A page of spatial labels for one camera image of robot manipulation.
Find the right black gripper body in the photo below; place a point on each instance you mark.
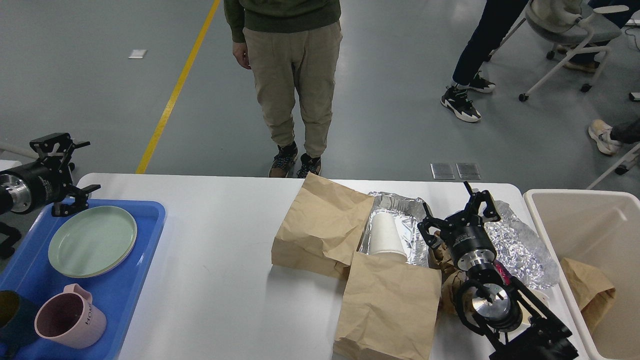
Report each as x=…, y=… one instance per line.
x=468, y=242

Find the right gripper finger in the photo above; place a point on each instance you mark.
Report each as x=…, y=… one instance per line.
x=429, y=226
x=480, y=207

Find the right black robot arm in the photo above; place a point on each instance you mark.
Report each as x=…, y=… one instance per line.
x=491, y=302

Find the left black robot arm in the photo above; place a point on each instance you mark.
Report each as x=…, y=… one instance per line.
x=48, y=180

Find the yellow plate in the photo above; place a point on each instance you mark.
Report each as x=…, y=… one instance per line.
x=111, y=266

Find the person in black trousers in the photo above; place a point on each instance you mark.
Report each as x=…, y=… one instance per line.
x=497, y=19

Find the brown paper bag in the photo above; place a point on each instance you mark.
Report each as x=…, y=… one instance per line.
x=389, y=310
x=322, y=229

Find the white chair at right edge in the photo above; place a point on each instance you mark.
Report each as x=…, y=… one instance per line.
x=621, y=167

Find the brown bag in bin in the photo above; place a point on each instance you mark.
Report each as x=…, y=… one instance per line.
x=593, y=292

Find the person in khaki trousers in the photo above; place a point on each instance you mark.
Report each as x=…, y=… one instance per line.
x=292, y=48

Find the crumpled brown paper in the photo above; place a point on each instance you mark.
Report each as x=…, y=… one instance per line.
x=452, y=277

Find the beige plastic bin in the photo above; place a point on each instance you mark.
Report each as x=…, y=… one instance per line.
x=598, y=228

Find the blue-grey mug yellow inside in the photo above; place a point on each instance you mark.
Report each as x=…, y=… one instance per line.
x=17, y=322

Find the light green plate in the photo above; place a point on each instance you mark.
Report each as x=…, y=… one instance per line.
x=91, y=240

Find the pink mug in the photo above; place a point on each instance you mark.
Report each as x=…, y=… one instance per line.
x=71, y=319

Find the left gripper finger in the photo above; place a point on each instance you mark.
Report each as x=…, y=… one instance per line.
x=55, y=151
x=72, y=200

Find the crumpled aluminium foil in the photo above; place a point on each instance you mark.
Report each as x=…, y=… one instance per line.
x=521, y=251

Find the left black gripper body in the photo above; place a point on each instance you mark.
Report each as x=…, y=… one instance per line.
x=36, y=184

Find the right white office chair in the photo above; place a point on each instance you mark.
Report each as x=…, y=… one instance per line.
x=572, y=24

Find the white paper cup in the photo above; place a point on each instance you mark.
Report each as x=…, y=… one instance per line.
x=385, y=240

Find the seated person at right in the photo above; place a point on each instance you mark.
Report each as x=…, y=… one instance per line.
x=610, y=139

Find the aluminium foil tray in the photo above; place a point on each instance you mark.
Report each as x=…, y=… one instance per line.
x=406, y=213

